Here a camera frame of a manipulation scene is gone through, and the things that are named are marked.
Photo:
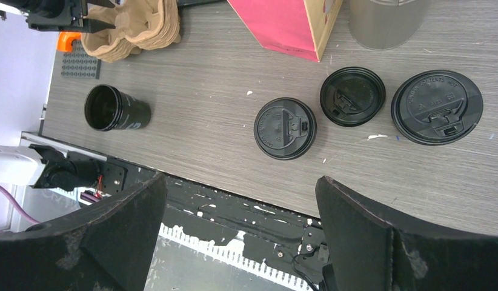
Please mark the brown cardboard cup carrier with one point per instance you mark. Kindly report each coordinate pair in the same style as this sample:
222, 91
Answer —
139, 25

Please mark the cup of white paper straws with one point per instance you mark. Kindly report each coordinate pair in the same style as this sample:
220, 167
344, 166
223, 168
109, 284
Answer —
384, 25

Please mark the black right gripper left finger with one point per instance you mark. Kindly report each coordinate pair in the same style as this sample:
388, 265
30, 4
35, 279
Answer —
107, 245

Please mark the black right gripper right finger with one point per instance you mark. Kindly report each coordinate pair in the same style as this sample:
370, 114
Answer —
375, 247

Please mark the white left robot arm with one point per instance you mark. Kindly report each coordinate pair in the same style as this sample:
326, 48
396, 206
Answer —
42, 166

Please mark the pink paper bag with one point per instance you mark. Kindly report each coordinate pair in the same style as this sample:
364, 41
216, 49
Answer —
299, 28

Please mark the orange curved block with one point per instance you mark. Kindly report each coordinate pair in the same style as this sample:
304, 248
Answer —
65, 41

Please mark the black coffee cup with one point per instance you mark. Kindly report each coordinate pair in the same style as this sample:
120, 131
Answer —
285, 128
437, 107
106, 108

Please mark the grey building baseplate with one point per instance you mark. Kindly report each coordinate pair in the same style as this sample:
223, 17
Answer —
78, 64

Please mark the black plastic cup lid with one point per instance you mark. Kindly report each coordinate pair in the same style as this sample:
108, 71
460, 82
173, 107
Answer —
285, 128

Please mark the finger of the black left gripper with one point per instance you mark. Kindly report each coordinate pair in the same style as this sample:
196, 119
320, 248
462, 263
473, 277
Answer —
95, 25

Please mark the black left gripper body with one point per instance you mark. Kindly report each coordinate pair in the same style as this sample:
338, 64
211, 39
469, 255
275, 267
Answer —
52, 15

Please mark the stack of black lids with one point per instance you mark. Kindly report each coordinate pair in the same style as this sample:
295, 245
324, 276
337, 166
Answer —
352, 96

